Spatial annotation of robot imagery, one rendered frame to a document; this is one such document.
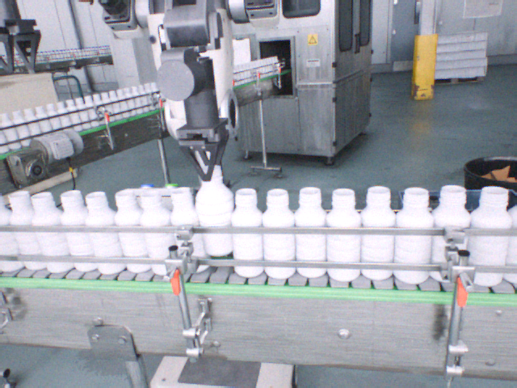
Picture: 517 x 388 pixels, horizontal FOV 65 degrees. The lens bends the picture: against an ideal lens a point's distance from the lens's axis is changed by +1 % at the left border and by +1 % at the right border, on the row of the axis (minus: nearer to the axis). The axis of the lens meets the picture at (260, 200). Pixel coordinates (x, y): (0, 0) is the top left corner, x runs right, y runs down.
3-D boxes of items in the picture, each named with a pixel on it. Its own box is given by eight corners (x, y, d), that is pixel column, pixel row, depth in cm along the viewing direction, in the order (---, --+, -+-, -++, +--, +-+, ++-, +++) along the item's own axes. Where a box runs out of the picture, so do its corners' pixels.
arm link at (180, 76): (221, 10, 64) (169, 15, 66) (197, 7, 54) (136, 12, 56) (229, 90, 69) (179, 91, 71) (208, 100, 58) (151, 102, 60)
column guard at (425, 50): (412, 99, 758) (416, 35, 715) (409, 96, 793) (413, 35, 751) (435, 99, 750) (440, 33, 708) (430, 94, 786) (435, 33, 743)
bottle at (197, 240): (211, 255, 85) (195, 183, 79) (213, 270, 80) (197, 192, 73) (182, 262, 84) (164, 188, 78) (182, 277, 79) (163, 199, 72)
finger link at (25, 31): (1, 73, 87) (-14, 25, 83) (24, 69, 93) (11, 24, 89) (29, 71, 85) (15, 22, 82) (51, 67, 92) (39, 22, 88)
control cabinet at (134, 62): (161, 124, 735) (139, 7, 661) (182, 126, 712) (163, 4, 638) (128, 136, 670) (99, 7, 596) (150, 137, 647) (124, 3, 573)
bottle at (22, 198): (31, 259, 91) (6, 191, 85) (60, 255, 92) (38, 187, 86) (23, 274, 85) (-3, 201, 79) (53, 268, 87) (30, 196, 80)
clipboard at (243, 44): (234, 69, 452) (231, 37, 440) (253, 68, 442) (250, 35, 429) (233, 69, 449) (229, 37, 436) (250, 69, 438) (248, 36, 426)
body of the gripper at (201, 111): (229, 127, 75) (225, 85, 72) (214, 141, 66) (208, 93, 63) (195, 128, 76) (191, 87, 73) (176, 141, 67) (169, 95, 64)
